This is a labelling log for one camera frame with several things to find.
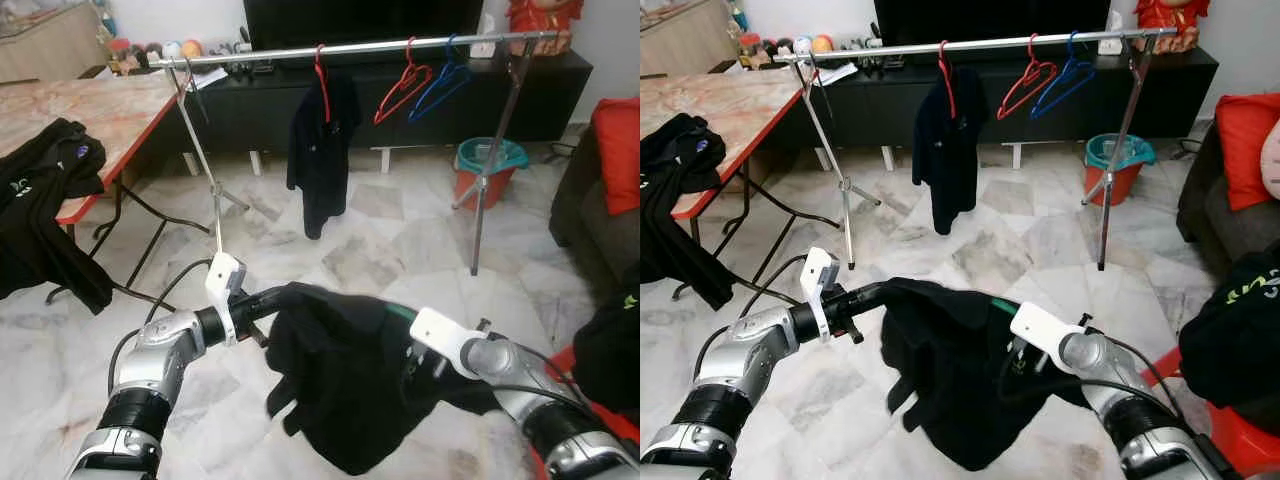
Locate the black shirt with blue logo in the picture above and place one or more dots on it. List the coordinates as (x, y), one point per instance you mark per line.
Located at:
(40, 200)
(680, 190)

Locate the gold trophy with blue cup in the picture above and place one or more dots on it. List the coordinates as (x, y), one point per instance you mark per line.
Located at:
(737, 16)
(103, 20)

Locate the dark grey fabric sofa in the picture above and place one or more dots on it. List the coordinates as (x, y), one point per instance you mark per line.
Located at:
(590, 220)
(1220, 220)

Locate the orange bin with teal bag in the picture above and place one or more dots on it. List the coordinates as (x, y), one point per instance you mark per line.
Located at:
(470, 190)
(1100, 185)

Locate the green plastic hanger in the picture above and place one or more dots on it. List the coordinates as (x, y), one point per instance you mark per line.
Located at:
(1003, 305)
(400, 312)

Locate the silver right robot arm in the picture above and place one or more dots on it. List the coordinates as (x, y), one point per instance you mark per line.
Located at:
(540, 400)
(1130, 400)

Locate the marble table with red edge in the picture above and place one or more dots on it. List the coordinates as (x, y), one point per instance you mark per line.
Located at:
(710, 105)
(80, 110)

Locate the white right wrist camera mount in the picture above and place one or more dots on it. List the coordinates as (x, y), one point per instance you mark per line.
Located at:
(445, 335)
(1045, 330)

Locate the small black garment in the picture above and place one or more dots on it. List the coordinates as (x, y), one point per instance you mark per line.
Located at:
(350, 380)
(960, 375)

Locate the red laughing buddha statue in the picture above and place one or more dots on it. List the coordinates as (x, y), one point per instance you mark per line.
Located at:
(1170, 22)
(540, 25)

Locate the red cushion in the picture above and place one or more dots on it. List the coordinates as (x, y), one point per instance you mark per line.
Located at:
(618, 155)
(1245, 150)

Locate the red plastic stool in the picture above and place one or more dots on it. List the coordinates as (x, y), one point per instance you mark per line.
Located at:
(590, 400)
(1240, 440)

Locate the black mouse plush toy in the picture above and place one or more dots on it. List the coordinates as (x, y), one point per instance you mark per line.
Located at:
(153, 50)
(768, 48)
(785, 46)
(137, 52)

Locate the blue plastic hanger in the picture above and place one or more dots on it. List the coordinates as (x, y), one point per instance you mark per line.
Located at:
(452, 72)
(1073, 68)

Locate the navy blue polo shirt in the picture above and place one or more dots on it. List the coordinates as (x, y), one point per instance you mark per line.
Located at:
(320, 160)
(945, 155)

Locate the black tv console cabinet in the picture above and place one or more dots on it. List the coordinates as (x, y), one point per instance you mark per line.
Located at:
(260, 110)
(880, 105)

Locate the yellow red plush toy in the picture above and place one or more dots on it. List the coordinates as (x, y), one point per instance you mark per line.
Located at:
(822, 44)
(192, 48)

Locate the light wood cabinet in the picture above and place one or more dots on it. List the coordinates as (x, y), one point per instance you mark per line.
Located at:
(680, 40)
(45, 45)

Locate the red plastic hanger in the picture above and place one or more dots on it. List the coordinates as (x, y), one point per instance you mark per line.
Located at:
(946, 90)
(322, 95)
(410, 75)
(1033, 72)

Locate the black flat screen television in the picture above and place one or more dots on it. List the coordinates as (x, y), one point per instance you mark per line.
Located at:
(365, 20)
(990, 18)

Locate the white blue plush toy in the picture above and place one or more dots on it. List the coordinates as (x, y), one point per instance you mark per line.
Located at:
(803, 45)
(172, 49)

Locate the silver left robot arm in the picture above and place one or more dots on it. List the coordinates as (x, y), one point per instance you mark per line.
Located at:
(730, 380)
(150, 380)

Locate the silver metal clothes rail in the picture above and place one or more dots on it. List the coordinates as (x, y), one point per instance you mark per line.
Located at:
(1000, 43)
(380, 47)

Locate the pink cat face pillow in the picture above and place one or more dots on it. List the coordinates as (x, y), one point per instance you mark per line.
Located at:
(1272, 160)

